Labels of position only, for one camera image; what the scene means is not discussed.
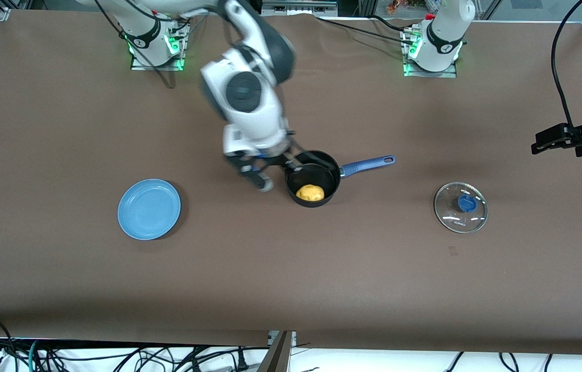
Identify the yellow potato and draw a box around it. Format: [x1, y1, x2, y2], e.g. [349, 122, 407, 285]
[296, 184, 325, 202]

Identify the glass lid with blue knob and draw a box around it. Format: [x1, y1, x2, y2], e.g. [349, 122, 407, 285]
[434, 181, 489, 234]

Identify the round blue plate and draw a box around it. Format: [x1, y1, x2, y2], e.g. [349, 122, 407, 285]
[117, 179, 182, 241]

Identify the grey metal device box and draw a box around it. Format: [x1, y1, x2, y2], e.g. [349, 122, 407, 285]
[262, 0, 339, 16]

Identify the black pot with blue handle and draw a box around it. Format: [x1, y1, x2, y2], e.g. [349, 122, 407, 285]
[285, 150, 396, 208]

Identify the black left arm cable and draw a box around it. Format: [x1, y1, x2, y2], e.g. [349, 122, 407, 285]
[550, 0, 582, 139]

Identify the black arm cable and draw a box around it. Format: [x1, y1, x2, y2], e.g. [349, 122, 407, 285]
[550, 0, 582, 139]
[93, 0, 175, 89]

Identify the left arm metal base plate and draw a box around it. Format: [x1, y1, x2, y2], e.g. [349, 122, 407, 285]
[402, 27, 460, 79]

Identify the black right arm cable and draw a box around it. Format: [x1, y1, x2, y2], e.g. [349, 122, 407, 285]
[93, 0, 175, 89]

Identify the black cable on table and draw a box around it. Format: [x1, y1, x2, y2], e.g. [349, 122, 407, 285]
[316, 15, 411, 45]

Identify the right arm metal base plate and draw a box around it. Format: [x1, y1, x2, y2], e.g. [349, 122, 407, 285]
[130, 21, 188, 72]

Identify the teal floor cable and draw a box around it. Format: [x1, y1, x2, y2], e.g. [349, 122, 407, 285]
[27, 339, 42, 372]

